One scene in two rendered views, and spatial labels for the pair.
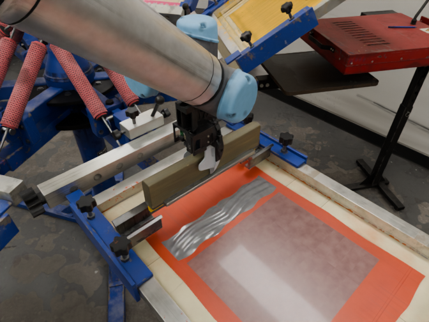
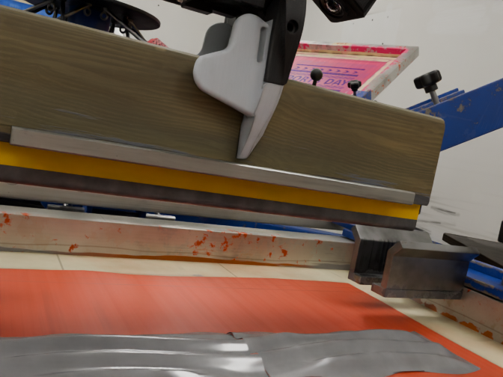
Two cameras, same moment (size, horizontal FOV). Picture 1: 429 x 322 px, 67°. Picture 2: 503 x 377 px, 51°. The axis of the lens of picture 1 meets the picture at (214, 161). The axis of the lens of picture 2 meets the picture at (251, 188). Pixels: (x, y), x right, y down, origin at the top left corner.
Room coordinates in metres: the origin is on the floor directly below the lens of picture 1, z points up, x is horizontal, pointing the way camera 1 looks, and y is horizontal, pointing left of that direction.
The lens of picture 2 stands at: (0.25, -0.10, 1.09)
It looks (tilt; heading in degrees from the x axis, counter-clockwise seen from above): 5 degrees down; 15
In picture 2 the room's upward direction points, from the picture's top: 10 degrees clockwise
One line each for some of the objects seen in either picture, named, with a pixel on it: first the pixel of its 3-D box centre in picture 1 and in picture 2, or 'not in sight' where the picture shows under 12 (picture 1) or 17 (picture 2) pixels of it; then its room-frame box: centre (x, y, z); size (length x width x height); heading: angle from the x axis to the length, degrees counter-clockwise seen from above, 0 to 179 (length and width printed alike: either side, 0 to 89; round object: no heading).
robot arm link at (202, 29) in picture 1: (196, 49); not in sight; (0.60, 0.03, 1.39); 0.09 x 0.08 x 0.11; 140
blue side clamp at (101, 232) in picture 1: (110, 243); not in sight; (0.46, 0.25, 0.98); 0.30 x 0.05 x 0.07; 43
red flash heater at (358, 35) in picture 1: (378, 39); not in sight; (1.56, -0.79, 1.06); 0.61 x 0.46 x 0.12; 103
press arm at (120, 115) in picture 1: (135, 127); not in sight; (0.88, 0.26, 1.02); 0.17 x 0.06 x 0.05; 43
